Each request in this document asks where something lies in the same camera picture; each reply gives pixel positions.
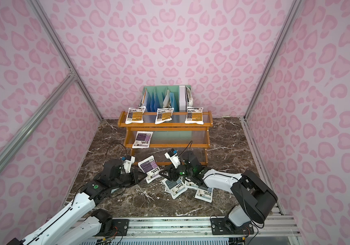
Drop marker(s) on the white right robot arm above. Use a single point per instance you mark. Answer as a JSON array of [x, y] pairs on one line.
[[255, 198]]

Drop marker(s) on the orange wooden three-tier shelf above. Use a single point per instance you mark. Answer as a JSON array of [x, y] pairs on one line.
[[172, 134]]

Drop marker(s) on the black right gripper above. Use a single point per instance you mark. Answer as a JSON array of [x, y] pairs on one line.
[[173, 173]]

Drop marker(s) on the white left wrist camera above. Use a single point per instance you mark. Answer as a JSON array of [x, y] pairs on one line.
[[128, 161]]

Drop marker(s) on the purple coffee bag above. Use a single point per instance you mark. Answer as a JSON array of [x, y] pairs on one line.
[[142, 140], [150, 168]]

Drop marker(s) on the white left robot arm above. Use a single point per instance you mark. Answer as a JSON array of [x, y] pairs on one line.
[[80, 219]]

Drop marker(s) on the yellow coffee bag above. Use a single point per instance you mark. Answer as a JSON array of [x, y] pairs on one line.
[[135, 115], [194, 116], [163, 115]]

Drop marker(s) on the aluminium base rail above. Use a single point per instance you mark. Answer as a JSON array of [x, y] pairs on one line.
[[194, 230]]

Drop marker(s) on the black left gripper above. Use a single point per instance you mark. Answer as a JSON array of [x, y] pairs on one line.
[[133, 177]]

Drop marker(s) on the green file organizer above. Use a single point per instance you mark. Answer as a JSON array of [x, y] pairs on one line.
[[178, 97]]

